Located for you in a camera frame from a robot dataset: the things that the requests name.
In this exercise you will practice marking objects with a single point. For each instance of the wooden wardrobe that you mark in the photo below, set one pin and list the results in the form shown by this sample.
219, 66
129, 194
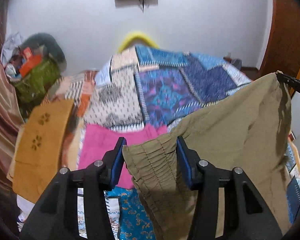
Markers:
283, 47

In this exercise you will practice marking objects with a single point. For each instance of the patchwork blue bedsheet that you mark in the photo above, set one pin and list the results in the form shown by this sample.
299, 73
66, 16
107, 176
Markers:
141, 86

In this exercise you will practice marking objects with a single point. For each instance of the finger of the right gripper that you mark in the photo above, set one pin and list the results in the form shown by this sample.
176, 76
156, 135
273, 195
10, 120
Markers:
290, 81

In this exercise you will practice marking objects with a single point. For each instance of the yellow curved bed rail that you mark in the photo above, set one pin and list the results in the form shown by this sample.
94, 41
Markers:
136, 37

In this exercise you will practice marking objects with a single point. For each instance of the green storage bag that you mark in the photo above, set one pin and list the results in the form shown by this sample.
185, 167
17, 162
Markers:
34, 86

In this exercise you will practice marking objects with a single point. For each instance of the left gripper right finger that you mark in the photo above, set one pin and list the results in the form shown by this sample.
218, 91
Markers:
246, 214

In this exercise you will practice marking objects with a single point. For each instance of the pink garment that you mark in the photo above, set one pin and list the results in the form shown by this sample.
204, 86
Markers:
99, 140

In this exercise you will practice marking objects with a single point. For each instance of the orange box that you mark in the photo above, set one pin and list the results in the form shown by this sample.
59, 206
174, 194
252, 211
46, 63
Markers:
31, 60

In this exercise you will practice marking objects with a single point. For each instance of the light grey crumpled cloth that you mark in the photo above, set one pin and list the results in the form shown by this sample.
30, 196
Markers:
9, 47

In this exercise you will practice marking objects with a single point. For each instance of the dark bag on floor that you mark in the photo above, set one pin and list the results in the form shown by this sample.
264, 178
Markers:
237, 63

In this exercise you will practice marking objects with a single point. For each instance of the wooden lap tray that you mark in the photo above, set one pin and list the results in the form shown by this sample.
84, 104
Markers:
38, 155

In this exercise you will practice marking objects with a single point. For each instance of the olive khaki pants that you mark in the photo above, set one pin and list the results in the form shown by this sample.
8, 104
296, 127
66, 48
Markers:
248, 130

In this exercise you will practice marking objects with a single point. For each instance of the striped pink curtain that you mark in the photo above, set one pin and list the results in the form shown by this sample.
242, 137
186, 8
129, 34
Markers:
10, 117

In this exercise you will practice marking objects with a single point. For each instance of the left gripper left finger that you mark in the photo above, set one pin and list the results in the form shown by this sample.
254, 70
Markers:
54, 215

